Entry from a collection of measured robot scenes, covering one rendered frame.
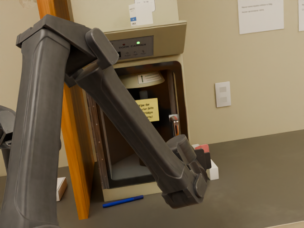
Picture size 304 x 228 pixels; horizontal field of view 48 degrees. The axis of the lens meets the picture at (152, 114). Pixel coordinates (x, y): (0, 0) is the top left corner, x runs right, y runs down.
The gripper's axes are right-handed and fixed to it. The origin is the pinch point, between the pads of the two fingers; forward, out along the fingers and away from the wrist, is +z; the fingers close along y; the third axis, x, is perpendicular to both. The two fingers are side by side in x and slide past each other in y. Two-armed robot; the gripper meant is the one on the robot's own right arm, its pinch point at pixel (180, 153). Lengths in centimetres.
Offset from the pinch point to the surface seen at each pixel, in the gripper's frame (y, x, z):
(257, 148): -40, 19, 43
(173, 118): -1.4, -7.4, 14.2
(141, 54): 5.8, -29.4, 11.0
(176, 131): -1.4, -4.0, 10.3
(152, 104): 4.5, -13.1, 14.8
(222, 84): -33, -9, 59
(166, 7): -4.5, -42.2, 14.5
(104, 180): 24.2, 10.0, 16.0
